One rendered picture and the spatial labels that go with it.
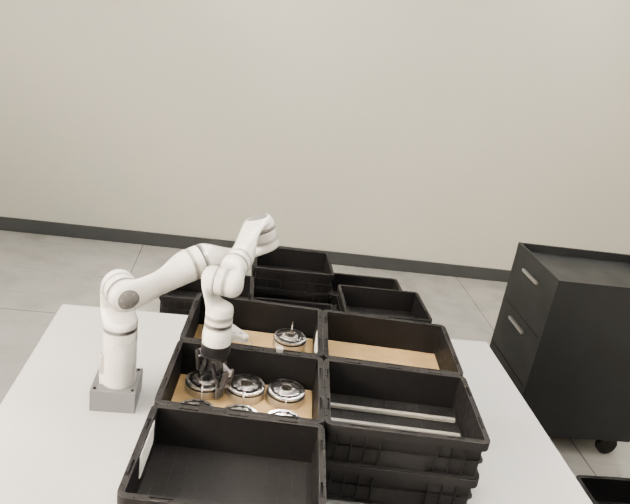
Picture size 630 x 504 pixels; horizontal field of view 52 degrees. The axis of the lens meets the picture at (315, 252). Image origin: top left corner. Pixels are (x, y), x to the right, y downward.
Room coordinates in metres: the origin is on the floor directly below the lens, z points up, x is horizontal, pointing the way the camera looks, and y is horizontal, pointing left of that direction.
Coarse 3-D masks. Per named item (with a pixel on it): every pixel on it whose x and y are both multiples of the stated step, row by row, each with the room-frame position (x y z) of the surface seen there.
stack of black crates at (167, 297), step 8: (200, 280) 2.72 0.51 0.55; (248, 280) 2.75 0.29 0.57; (184, 288) 2.71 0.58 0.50; (192, 288) 2.71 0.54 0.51; (200, 288) 2.72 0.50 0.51; (248, 288) 2.75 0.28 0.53; (160, 296) 2.42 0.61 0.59; (168, 296) 2.42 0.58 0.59; (176, 296) 2.44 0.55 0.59; (184, 296) 2.65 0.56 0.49; (192, 296) 2.66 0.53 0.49; (240, 296) 2.74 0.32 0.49; (248, 296) 2.73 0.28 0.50; (160, 304) 2.45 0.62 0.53; (168, 304) 2.43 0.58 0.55; (176, 304) 2.44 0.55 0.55; (184, 304) 2.44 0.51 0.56; (192, 304) 2.44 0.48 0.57; (160, 312) 2.45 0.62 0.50; (168, 312) 2.43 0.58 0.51; (176, 312) 2.44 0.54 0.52; (184, 312) 2.44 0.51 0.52
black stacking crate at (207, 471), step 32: (160, 416) 1.22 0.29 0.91; (192, 416) 1.22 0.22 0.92; (160, 448) 1.20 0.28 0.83; (192, 448) 1.22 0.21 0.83; (224, 448) 1.22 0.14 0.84; (256, 448) 1.23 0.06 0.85; (288, 448) 1.23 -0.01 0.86; (160, 480) 1.10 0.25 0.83; (192, 480) 1.12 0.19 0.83; (224, 480) 1.13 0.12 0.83; (256, 480) 1.15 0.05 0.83; (288, 480) 1.16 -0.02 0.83
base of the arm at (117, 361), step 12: (108, 336) 1.48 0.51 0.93; (120, 336) 1.48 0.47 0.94; (132, 336) 1.50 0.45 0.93; (108, 348) 1.48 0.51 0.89; (120, 348) 1.48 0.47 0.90; (132, 348) 1.50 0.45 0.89; (108, 360) 1.48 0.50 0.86; (120, 360) 1.48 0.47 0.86; (132, 360) 1.51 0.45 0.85; (108, 372) 1.48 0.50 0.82; (120, 372) 1.48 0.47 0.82; (132, 372) 1.51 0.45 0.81; (108, 384) 1.48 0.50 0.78; (120, 384) 1.48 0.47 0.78; (132, 384) 1.51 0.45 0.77
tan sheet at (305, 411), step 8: (184, 376) 1.50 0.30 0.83; (184, 384) 1.47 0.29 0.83; (176, 392) 1.42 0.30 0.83; (184, 392) 1.43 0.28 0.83; (224, 392) 1.46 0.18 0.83; (176, 400) 1.39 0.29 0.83; (208, 400) 1.41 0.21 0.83; (216, 400) 1.42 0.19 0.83; (224, 400) 1.42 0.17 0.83; (264, 400) 1.45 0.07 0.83; (304, 400) 1.48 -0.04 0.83; (256, 408) 1.41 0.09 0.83; (264, 408) 1.42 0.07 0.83; (272, 408) 1.42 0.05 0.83; (304, 408) 1.44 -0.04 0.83; (304, 416) 1.41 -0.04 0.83
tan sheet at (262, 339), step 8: (200, 328) 1.78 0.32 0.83; (200, 336) 1.73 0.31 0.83; (256, 336) 1.78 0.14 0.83; (264, 336) 1.79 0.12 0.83; (272, 336) 1.80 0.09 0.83; (248, 344) 1.73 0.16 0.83; (256, 344) 1.74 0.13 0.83; (264, 344) 1.74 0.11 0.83; (272, 344) 1.75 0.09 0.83; (312, 344) 1.79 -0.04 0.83; (312, 352) 1.74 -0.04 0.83
